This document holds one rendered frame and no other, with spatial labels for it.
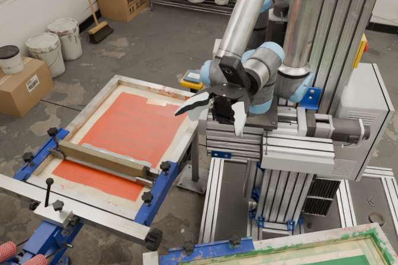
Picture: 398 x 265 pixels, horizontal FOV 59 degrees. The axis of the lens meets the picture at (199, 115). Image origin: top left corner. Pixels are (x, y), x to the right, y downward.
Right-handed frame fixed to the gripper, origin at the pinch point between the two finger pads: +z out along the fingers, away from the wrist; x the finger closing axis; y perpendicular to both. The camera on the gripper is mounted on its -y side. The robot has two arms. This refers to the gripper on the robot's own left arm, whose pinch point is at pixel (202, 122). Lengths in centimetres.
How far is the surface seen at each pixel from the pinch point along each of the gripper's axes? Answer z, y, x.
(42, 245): 24, 56, 57
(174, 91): -73, 60, 72
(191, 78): -90, 61, 73
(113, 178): -14, 64, 63
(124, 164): -17, 55, 56
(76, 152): -12, 54, 79
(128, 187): -14, 65, 54
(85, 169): -11, 62, 76
